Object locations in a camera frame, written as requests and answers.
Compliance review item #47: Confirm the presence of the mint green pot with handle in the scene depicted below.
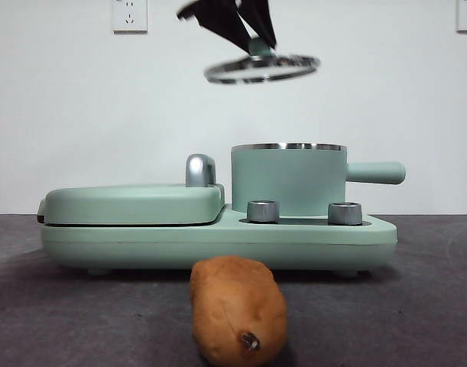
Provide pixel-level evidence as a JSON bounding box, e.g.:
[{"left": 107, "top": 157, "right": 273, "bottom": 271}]
[{"left": 230, "top": 141, "right": 407, "bottom": 215}]

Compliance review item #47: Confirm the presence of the chrome grill cover handle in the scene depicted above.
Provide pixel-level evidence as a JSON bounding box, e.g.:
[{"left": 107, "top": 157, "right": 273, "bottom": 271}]
[{"left": 185, "top": 153, "right": 218, "bottom": 188}]

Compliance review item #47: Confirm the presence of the mint green breakfast machine base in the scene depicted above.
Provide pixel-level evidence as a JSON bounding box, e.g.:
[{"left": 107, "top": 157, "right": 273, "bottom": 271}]
[{"left": 41, "top": 204, "right": 398, "bottom": 277}]

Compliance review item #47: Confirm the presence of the brown potato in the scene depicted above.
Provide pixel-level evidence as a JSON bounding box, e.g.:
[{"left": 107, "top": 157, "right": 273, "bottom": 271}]
[{"left": 189, "top": 255, "right": 288, "bottom": 367}]

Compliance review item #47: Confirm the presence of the silver control knob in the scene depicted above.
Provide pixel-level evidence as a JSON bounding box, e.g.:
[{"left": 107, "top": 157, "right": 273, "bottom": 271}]
[
  {"left": 327, "top": 201, "right": 363, "bottom": 226},
  {"left": 247, "top": 200, "right": 281, "bottom": 223}
]

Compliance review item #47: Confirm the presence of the mint green grill cover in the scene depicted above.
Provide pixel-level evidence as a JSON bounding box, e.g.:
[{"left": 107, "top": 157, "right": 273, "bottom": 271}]
[{"left": 37, "top": 183, "right": 226, "bottom": 226}]

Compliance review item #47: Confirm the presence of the glass pot lid green knob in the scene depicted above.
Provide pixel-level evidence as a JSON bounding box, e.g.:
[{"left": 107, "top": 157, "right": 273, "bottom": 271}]
[{"left": 203, "top": 36, "right": 321, "bottom": 84}]

